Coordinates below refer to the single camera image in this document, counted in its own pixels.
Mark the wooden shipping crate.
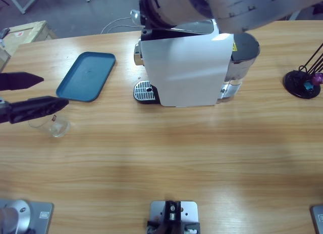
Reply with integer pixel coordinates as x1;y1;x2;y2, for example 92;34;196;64
0;20;58;57

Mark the blue plastic tray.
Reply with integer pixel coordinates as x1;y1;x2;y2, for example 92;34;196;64
55;51;117;103

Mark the clear water tank black lid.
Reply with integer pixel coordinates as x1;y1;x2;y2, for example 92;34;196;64
221;31;261;101

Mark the clear drinking glass red logo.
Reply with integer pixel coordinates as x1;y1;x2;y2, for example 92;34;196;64
27;114;72;138

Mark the white floor cable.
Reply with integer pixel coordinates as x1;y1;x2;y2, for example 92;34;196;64
100;16;142;35

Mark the white capsule coffee machine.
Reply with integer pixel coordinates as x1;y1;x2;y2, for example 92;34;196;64
133;19;235;109

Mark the grey coffee machine lever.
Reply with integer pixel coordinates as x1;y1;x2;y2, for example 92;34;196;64
130;9;214;34

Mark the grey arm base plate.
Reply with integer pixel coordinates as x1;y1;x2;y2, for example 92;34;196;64
0;199;55;234
309;205;323;234

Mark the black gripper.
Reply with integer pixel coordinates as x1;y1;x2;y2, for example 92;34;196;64
113;0;164;30
0;71;70;124

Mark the purple coffee capsule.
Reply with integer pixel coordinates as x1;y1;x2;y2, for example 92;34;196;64
311;73;323;86

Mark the white metal table frame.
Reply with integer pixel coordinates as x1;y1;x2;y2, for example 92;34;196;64
0;0;42;15

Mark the grey metal clamp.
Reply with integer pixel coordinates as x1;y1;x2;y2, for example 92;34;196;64
0;28;11;48

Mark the black drip tray metal grille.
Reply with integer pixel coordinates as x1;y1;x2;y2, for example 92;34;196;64
133;79;160;105

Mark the black wire capsule stand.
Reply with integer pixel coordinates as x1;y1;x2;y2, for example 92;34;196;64
283;41;323;100

